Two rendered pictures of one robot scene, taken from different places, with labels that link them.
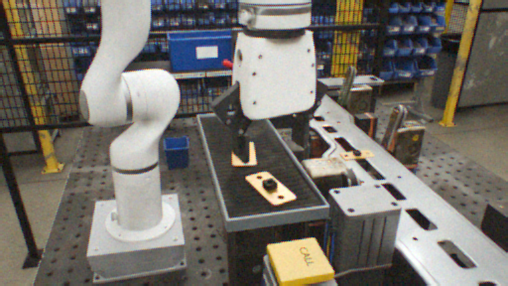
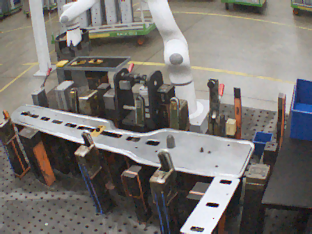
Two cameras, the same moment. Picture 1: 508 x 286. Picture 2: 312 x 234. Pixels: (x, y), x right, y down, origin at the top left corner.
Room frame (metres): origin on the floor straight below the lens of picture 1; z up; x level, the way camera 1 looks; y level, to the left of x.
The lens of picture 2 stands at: (2.01, -1.03, 1.82)
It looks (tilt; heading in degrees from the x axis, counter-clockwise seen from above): 31 degrees down; 135
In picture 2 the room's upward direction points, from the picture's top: 9 degrees counter-clockwise
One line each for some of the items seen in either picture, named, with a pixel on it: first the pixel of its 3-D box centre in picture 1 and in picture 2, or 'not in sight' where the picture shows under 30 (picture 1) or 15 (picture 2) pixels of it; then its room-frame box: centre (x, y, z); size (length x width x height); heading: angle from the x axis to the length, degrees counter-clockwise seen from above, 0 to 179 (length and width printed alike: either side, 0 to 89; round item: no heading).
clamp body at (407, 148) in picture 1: (397, 179); (95, 180); (0.99, -0.43, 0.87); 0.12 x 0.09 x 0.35; 103
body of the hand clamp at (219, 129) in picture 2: not in sight; (217, 151); (1.31, 0.00, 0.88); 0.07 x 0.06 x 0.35; 103
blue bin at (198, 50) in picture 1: (204, 49); (308, 108); (1.70, 0.21, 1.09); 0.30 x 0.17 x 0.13; 104
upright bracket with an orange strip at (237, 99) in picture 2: not in sight; (237, 142); (1.41, 0.01, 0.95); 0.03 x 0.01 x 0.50; 13
